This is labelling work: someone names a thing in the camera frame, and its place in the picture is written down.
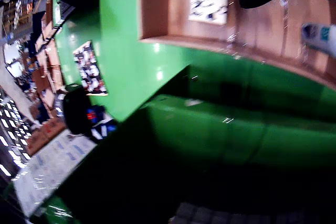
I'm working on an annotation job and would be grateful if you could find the shallow cardboard tray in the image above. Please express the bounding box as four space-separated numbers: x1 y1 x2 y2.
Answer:
138 0 336 91

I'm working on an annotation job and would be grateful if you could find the blue red small item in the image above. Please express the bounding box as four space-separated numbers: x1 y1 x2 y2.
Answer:
86 105 118 141

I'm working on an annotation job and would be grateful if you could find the white bottle translucent cap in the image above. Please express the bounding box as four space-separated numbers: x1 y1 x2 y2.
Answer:
300 23 336 58

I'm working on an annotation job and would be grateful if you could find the black white patterned card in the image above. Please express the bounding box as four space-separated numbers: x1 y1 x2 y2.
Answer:
72 40 109 96

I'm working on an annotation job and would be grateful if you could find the black bulky device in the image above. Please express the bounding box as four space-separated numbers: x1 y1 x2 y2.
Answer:
62 83 92 137

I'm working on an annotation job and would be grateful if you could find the green metal shelf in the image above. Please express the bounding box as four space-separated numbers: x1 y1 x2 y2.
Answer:
52 63 336 224

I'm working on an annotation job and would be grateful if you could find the white blue printed carton stack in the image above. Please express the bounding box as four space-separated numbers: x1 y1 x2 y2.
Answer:
13 129 95 217

